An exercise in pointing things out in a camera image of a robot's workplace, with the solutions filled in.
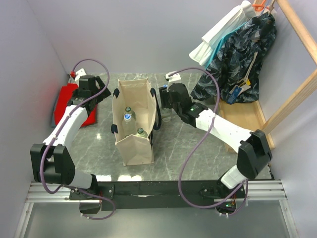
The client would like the dark patterned shirt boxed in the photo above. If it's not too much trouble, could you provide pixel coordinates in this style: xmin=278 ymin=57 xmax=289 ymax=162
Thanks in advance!
xmin=191 ymin=12 xmax=277 ymax=103

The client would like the black base beam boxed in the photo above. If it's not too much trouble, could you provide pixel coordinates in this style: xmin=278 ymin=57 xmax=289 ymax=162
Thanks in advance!
xmin=94 ymin=179 xmax=246 ymax=212

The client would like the orange clothes hanger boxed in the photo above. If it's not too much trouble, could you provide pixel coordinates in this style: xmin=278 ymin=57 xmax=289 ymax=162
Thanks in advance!
xmin=252 ymin=0 xmax=266 ymax=12

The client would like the beige canvas tote bag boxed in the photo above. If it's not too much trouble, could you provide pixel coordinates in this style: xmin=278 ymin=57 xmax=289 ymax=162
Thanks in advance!
xmin=111 ymin=78 xmax=161 ymax=166

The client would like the green cap glass bottle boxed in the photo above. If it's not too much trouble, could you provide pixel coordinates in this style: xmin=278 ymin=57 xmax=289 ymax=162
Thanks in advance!
xmin=124 ymin=107 xmax=136 ymax=118

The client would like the white pleated garment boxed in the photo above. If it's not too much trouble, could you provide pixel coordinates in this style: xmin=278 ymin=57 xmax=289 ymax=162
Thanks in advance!
xmin=189 ymin=0 xmax=256 ymax=66

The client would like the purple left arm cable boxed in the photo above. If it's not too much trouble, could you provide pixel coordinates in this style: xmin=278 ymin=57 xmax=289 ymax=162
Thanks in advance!
xmin=39 ymin=59 xmax=117 ymax=221

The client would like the blue hang tag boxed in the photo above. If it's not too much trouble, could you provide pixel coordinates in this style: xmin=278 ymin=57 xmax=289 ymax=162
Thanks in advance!
xmin=227 ymin=85 xmax=242 ymax=105

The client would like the red folded cloth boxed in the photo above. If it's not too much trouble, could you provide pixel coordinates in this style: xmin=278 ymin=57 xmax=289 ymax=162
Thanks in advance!
xmin=51 ymin=83 xmax=97 ymax=127

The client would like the teal garment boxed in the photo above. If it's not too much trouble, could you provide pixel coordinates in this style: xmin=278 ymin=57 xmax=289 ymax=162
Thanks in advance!
xmin=204 ymin=21 xmax=247 ymax=69

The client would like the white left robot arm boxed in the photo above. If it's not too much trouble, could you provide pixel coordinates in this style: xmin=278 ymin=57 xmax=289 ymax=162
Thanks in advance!
xmin=30 ymin=75 xmax=111 ymax=199

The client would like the wooden rack frame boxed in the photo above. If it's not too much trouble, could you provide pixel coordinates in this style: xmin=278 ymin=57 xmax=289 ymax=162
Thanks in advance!
xmin=259 ymin=6 xmax=317 ymax=141

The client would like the wooden tray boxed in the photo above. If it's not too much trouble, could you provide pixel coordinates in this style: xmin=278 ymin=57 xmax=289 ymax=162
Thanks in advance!
xmin=215 ymin=95 xmax=275 ymax=154

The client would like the green cap bottle front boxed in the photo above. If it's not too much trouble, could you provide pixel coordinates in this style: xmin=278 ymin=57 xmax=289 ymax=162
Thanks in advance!
xmin=136 ymin=127 xmax=148 ymax=138

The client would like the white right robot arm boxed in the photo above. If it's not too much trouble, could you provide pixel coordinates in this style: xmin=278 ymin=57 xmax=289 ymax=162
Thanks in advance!
xmin=159 ymin=83 xmax=272 ymax=197

